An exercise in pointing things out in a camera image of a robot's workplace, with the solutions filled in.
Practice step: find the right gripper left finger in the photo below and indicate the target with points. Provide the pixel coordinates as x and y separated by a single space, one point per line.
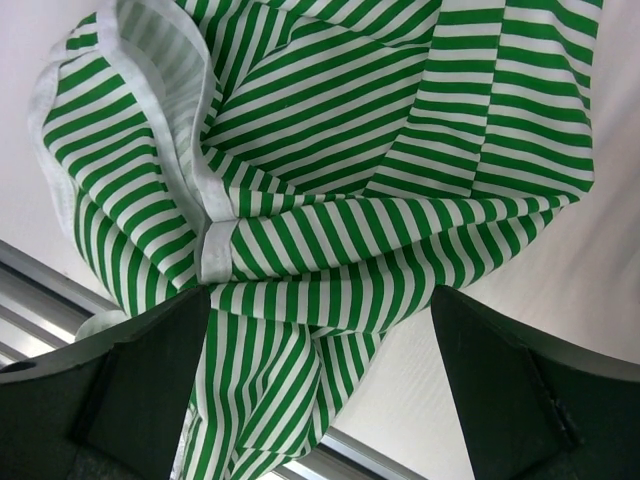
110 406

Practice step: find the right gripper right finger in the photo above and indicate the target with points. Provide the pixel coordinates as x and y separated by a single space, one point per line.
531 405

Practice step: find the green white striped tank top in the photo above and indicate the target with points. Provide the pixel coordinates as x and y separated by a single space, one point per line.
319 166

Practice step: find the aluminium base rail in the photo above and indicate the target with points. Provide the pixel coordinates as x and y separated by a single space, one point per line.
400 424

